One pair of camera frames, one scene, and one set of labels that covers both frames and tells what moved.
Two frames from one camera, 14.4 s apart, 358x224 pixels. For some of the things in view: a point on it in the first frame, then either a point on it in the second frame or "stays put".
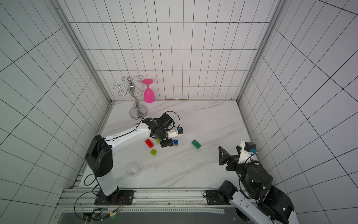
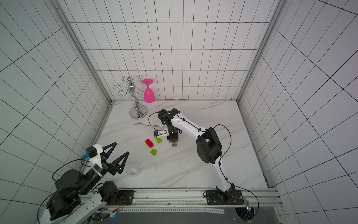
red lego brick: [150, 144] stays put
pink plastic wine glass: [149, 95] stays put
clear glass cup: [133, 169] stays put
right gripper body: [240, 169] -> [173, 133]
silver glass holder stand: [138, 111] stays put
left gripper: [166, 144] -> [115, 169]
